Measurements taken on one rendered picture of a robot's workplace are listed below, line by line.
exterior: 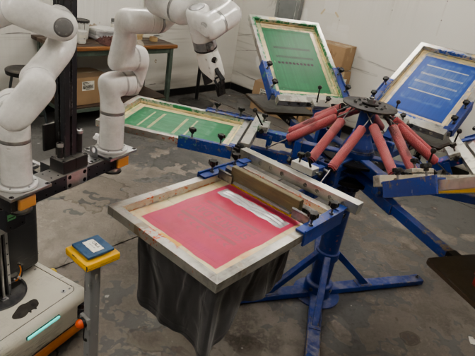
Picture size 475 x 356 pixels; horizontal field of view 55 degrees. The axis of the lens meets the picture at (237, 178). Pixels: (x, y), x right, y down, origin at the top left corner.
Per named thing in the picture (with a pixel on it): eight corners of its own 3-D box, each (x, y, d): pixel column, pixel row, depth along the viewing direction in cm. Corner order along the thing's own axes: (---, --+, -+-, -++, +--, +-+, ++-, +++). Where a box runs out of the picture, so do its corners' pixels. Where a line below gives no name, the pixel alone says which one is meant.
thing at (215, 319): (207, 360, 173) (223, 270, 155) (201, 354, 175) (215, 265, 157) (279, 308, 206) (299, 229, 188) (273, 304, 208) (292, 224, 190)
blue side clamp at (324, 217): (302, 246, 178) (306, 232, 175) (292, 241, 181) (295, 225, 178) (341, 223, 200) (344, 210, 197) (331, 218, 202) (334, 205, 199)
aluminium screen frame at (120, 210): (215, 294, 144) (217, 284, 142) (107, 213, 176) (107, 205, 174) (339, 220, 200) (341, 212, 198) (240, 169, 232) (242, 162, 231)
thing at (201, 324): (203, 364, 172) (218, 273, 153) (130, 300, 197) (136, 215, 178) (208, 360, 174) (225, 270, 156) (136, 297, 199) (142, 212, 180)
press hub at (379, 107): (324, 323, 279) (390, 113, 222) (275, 289, 301) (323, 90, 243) (355, 296, 307) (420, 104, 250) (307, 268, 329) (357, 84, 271)
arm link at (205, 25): (232, 7, 132) (210, 22, 127) (238, 40, 139) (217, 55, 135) (196, -2, 140) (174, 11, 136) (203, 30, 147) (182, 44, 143)
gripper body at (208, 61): (223, 44, 143) (228, 75, 151) (207, 33, 149) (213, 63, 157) (202, 54, 141) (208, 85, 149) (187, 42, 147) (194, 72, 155)
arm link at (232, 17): (164, 1, 139) (214, 18, 128) (194, -16, 145) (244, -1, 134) (169, 27, 145) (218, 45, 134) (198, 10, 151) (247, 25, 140)
